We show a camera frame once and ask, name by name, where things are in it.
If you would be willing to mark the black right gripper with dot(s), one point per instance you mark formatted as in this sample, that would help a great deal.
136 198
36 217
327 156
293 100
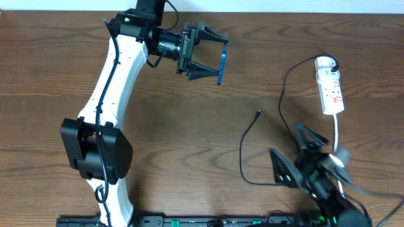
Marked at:
305 167

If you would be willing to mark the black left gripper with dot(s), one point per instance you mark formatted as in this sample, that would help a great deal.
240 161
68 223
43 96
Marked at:
185 50

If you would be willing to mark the blue Samsung smartphone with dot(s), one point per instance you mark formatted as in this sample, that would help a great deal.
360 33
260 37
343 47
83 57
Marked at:
222 67

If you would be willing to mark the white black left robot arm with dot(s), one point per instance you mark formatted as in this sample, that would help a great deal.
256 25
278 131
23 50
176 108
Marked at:
94 141

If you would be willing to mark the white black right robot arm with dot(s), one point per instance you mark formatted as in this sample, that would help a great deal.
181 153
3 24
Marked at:
341 212

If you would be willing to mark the white power strip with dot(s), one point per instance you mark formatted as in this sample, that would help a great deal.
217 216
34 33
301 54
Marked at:
330 91

